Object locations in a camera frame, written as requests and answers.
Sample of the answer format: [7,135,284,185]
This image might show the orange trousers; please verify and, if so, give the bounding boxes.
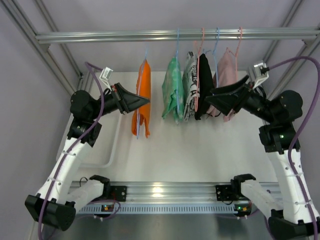
[131,59,152,138]

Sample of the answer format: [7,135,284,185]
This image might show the blue wire hanger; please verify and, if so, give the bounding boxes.
[202,27,220,88]
[136,43,149,140]

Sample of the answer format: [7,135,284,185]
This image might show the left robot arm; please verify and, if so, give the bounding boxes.
[25,83,150,231]

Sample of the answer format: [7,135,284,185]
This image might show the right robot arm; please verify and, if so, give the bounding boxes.
[205,76,320,240]

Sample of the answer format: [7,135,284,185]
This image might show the blue hanger green garment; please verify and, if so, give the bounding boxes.
[175,28,180,115]

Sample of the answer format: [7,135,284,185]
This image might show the pink garment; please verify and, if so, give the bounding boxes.
[206,48,240,123]

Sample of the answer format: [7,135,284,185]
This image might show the white black printed garment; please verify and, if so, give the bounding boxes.
[182,51,199,121]

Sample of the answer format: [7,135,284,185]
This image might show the green tie-dye garment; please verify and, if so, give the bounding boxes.
[161,57,185,124]

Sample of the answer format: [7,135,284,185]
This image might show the white perforated plastic basket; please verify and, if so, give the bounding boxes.
[80,113,122,169]

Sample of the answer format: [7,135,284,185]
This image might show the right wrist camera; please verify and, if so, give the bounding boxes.
[247,60,269,89]

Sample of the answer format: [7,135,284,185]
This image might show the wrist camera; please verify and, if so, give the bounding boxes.
[247,60,269,89]
[99,67,113,88]

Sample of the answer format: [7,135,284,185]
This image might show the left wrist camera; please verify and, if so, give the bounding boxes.
[99,67,113,88]

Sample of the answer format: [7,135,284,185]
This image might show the empty blue wire hanger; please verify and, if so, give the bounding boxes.
[202,27,220,88]

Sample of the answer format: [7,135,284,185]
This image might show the pink wire hanger middle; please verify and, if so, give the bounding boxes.
[194,27,205,112]

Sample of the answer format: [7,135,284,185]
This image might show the pink wire hanger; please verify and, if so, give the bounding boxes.
[194,27,205,112]
[226,26,243,81]

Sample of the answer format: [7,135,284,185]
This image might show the pink wire hanger right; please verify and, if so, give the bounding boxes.
[226,26,243,81]

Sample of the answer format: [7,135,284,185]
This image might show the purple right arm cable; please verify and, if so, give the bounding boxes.
[251,56,320,240]

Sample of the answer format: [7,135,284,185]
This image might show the aluminium hanging rail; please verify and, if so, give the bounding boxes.
[35,27,320,44]

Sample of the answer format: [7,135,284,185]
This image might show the aluminium frame post right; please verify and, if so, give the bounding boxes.
[263,0,320,99]

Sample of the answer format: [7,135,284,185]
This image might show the aluminium frame post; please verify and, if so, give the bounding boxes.
[263,0,320,99]
[0,0,94,95]

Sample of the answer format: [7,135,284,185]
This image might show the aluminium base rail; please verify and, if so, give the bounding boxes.
[111,181,225,204]

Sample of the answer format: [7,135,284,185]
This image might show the slotted cable duct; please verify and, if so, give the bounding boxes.
[78,203,236,215]

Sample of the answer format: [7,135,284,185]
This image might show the aluminium frame post left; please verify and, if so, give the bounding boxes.
[0,0,94,95]

